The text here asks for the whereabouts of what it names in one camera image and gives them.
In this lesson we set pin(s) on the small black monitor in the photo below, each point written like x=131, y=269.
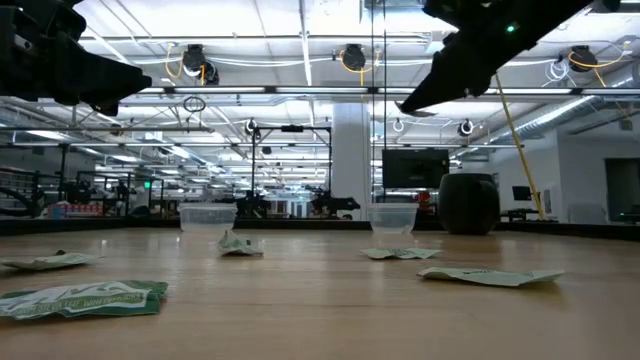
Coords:
x=521, y=193

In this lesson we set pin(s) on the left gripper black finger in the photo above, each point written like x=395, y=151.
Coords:
x=142, y=82
x=95, y=75

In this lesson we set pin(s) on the silver ventilation duct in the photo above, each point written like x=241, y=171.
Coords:
x=560, y=115

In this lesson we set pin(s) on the black aluminium table frame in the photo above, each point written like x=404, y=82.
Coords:
x=300, y=225

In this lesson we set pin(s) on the red boxes row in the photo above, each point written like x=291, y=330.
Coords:
x=75, y=210

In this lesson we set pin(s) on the storage shelf rack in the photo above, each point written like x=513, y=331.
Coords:
x=20, y=185

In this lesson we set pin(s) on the black background robot arm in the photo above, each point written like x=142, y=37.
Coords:
x=332, y=204
x=252, y=206

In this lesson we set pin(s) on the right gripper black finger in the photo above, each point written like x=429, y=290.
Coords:
x=450, y=75
x=419, y=114

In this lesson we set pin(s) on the white building pillar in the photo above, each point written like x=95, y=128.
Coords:
x=350, y=160

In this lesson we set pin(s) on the tall black metal frame rig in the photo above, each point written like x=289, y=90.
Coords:
x=253, y=165

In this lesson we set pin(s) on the large black monitor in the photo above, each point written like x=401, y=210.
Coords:
x=415, y=168

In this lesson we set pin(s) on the clear rectangular plastic container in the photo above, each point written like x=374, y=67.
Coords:
x=207, y=217

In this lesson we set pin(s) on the green and white paper packet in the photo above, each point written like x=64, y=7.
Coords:
x=400, y=253
x=240, y=245
x=492, y=276
x=50, y=260

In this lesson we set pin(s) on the clear round plastic container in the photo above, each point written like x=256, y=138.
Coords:
x=392, y=217

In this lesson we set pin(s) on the dark green ceramic mug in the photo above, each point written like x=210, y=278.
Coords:
x=467, y=205

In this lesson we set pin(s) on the long ceiling light bar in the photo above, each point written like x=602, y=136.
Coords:
x=320, y=90

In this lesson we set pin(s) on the small black ceiling reel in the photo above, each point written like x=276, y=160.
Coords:
x=466, y=127
x=251, y=126

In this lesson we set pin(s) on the dark door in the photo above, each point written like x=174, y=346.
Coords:
x=622, y=187

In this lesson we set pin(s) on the dark green foil packet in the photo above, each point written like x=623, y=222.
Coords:
x=82, y=299

